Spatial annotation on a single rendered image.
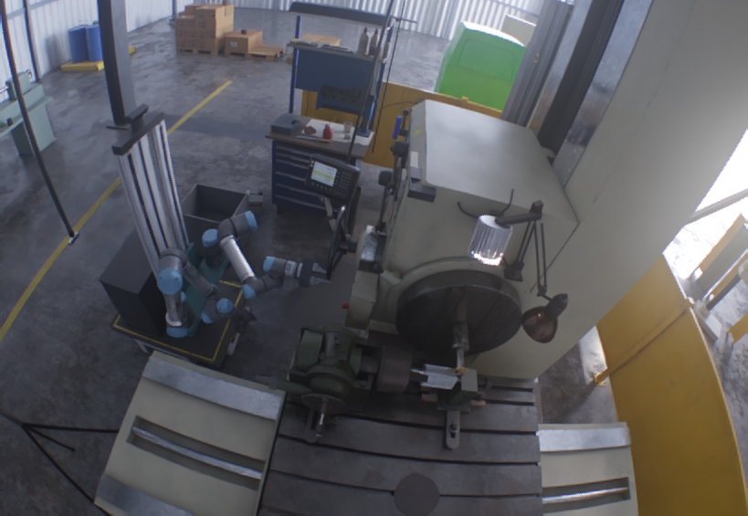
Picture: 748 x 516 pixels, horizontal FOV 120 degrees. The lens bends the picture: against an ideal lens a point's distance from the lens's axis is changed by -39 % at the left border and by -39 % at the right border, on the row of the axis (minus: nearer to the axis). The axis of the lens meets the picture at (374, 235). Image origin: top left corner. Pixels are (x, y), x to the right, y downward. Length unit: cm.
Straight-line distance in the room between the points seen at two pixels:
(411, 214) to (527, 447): 124
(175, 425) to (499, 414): 159
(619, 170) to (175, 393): 220
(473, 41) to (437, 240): 410
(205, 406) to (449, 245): 143
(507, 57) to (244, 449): 516
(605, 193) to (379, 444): 132
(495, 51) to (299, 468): 503
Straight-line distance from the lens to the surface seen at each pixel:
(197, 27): 904
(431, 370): 149
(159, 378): 206
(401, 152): 151
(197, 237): 319
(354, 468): 156
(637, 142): 129
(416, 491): 160
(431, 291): 140
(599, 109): 147
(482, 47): 521
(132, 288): 230
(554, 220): 135
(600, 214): 141
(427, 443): 165
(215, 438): 191
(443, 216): 126
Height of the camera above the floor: 253
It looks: 43 degrees down
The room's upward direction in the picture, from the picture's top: 14 degrees clockwise
